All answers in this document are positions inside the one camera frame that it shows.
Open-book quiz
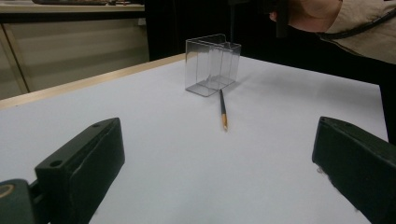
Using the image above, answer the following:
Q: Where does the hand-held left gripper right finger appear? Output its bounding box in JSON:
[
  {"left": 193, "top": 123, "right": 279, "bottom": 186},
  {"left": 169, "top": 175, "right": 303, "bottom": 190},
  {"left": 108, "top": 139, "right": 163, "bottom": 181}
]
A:
[{"left": 311, "top": 116, "right": 396, "bottom": 224}]

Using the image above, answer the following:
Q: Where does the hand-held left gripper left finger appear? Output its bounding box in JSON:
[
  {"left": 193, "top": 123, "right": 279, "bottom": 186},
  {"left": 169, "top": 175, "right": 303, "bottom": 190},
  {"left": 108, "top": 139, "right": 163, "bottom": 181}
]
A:
[{"left": 35, "top": 117, "right": 126, "bottom": 224}]

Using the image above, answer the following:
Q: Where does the dark pen with gold end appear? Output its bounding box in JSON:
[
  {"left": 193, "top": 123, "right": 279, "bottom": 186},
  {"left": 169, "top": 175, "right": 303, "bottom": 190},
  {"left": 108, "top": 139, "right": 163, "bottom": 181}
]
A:
[{"left": 219, "top": 89, "right": 230, "bottom": 133}]

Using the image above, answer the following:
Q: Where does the beige panelled counter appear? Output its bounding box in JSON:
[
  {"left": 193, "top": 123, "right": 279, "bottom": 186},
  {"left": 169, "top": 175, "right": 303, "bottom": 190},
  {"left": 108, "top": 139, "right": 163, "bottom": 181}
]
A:
[{"left": 0, "top": 0, "right": 150, "bottom": 101}]

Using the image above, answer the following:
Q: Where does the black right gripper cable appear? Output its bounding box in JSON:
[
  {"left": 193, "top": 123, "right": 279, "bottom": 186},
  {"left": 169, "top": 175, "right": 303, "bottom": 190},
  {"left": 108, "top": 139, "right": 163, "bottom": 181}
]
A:
[{"left": 317, "top": 8, "right": 396, "bottom": 41}]

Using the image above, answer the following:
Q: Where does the dark keyboard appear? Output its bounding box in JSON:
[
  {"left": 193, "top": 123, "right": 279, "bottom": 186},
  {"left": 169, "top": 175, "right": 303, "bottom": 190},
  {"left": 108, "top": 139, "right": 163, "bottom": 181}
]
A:
[{"left": 31, "top": 0, "right": 108, "bottom": 7}]

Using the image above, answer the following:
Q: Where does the clear acrylic divided organizer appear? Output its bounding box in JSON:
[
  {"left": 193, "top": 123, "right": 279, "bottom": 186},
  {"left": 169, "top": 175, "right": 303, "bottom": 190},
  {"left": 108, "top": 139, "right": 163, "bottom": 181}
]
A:
[{"left": 184, "top": 33, "right": 243, "bottom": 98}]

